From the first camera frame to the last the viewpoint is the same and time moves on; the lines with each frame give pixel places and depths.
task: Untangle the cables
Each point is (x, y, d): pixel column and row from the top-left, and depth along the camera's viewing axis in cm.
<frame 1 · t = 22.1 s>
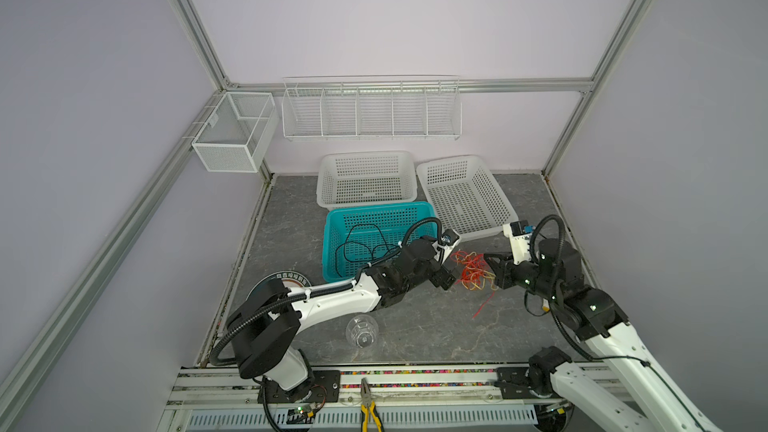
left hand: (452, 256, 78), fingers open
right hand: (487, 257, 72), fingers closed
teal plastic basket: (398, 216, 101), point 7 cm above the table
white plastic basket left: (366, 177, 122), on the table
white plastic basket right: (467, 197, 115), on the table
clear plastic cup: (362, 331, 84), on the table

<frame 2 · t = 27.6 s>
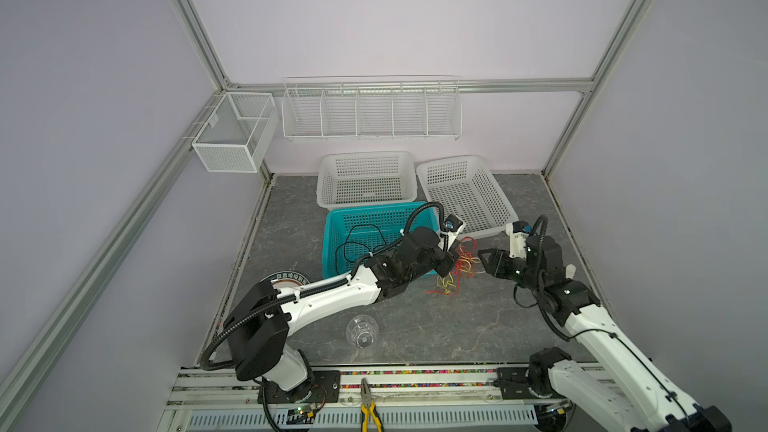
left hand: (458, 245, 75), fingers closed
right hand: (487, 255, 80), fingers open
the named things where they were.

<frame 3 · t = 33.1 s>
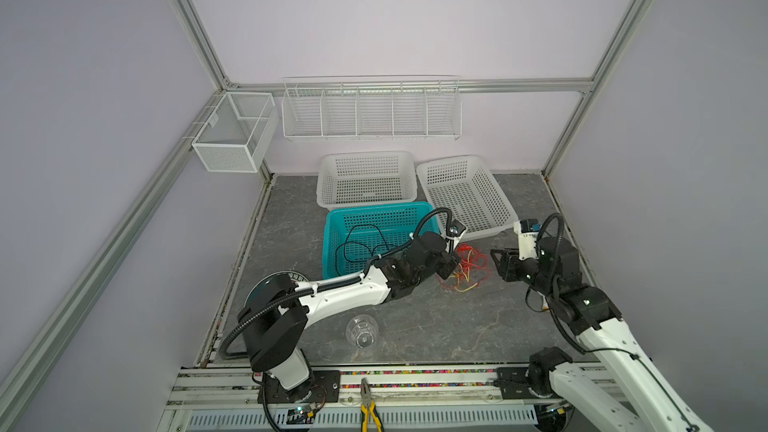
left hand: (457, 248, 78), fingers closed
right hand: (500, 252, 76), fingers open
the named things where they were.

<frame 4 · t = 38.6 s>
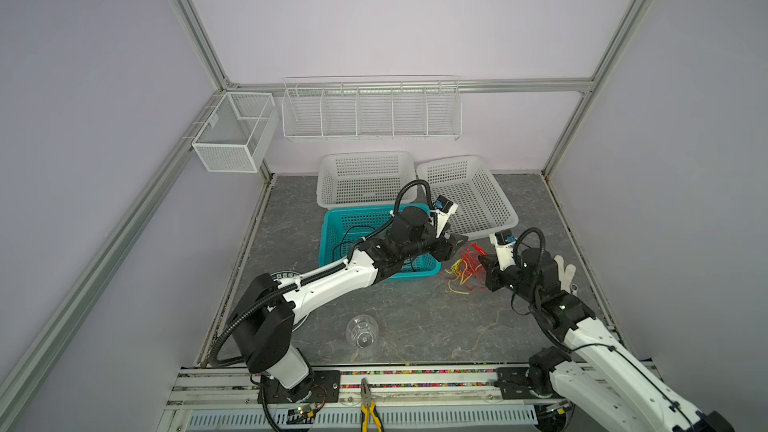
left hand: (460, 237, 75), fingers open
right hand: (483, 258, 79), fingers closed
the named things where they were.

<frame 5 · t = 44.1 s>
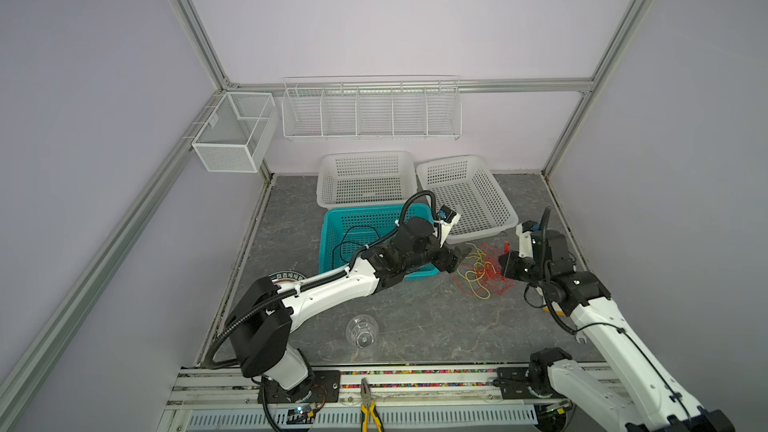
left hand: (460, 245, 75), fingers open
right hand: (503, 259, 79), fingers closed
the named things where they were.

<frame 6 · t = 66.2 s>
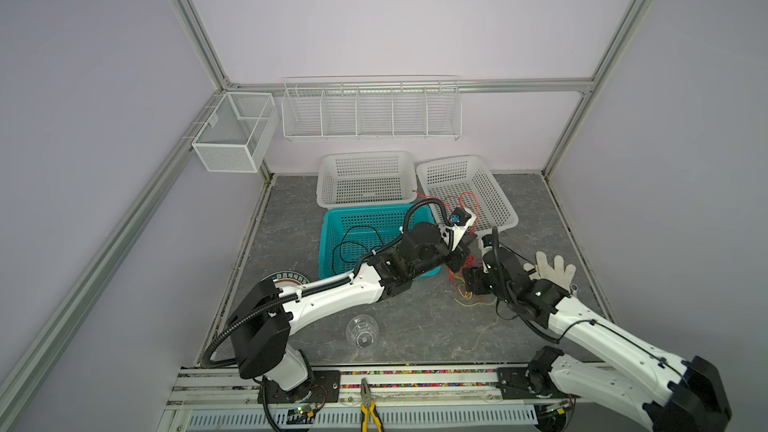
left hand: (476, 240, 70), fingers closed
right hand: (475, 271, 82), fingers open
white work glove: (559, 274, 95), on the table
the other named things where they were.

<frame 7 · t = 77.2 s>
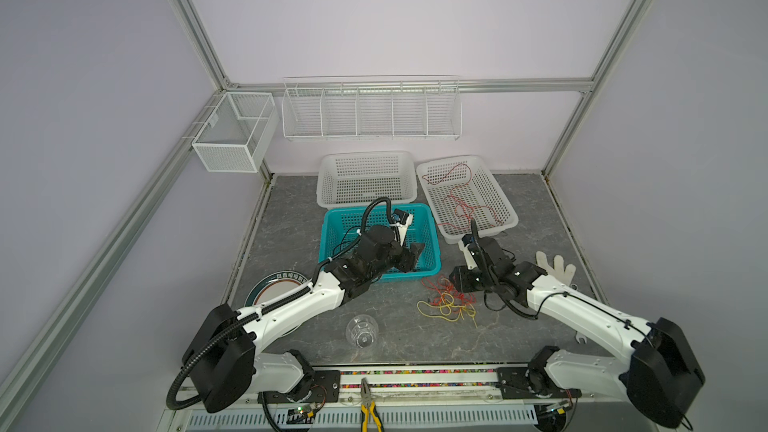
left hand: (415, 245, 78), fingers open
right hand: (457, 278, 84), fingers open
the named things where they were.

